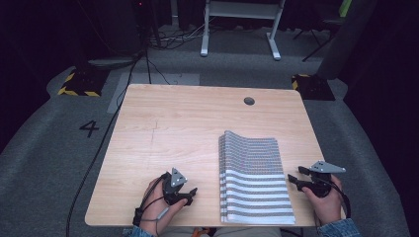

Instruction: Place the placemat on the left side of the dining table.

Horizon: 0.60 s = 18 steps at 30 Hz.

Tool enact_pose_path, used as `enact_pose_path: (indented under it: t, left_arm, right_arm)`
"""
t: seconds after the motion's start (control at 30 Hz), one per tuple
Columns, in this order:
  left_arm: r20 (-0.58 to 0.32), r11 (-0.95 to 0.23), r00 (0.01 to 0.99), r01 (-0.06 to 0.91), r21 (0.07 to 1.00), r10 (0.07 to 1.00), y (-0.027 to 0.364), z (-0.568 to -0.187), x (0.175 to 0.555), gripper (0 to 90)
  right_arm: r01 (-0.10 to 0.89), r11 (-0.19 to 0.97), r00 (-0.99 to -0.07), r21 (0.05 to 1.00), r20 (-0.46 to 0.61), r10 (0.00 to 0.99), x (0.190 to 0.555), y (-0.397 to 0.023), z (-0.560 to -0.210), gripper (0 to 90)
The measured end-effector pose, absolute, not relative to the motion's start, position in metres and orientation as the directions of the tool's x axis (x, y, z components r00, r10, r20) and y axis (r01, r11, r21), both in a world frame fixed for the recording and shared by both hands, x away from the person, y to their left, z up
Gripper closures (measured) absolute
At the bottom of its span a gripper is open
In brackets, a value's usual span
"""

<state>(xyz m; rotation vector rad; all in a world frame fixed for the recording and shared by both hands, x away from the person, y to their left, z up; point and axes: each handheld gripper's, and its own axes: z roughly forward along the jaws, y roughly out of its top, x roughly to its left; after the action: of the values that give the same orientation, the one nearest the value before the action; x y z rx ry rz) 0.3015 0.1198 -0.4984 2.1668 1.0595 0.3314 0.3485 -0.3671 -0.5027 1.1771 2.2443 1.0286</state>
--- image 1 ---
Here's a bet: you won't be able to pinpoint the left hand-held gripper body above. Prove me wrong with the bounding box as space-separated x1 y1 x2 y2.
162 167 191 205

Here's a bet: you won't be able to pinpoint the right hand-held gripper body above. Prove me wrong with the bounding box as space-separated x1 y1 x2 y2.
304 160 347 198

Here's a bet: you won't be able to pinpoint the stack of striped placemats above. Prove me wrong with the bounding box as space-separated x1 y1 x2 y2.
218 130 296 225

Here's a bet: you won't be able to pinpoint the person's right hand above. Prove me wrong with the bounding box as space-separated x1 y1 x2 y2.
300 174 344 226

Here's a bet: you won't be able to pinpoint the person's left hand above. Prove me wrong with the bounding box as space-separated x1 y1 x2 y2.
139 177 188 236

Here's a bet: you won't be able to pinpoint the black yellow striped stand base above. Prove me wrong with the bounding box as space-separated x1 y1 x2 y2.
291 73 336 102
57 67 110 98

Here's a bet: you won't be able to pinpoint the black tripod legs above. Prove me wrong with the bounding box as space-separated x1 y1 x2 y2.
292 18 340 63

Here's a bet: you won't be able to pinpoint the green object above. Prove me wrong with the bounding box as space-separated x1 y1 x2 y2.
338 0 353 18

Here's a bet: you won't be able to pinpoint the dark computer tower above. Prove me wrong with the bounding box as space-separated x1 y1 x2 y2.
131 0 163 50

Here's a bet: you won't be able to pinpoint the grey plug with thin cable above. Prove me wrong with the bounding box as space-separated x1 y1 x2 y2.
141 206 171 236

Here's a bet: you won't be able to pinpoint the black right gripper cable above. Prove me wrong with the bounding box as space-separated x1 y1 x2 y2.
324 179 352 220

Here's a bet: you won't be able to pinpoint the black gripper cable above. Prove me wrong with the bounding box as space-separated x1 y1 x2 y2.
324 179 352 220
132 173 167 227

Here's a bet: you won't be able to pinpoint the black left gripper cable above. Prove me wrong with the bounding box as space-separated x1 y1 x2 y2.
132 173 167 227

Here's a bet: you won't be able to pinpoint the long black floor cable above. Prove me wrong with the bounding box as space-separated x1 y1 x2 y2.
65 48 147 237

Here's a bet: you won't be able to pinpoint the grey slanted post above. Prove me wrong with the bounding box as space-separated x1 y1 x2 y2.
316 0 379 81

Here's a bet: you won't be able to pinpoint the bundle of floor cables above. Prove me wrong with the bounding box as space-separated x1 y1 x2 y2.
147 18 207 51

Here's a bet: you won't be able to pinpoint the white metal desk frame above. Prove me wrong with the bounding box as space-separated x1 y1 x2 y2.
200 0 287 61

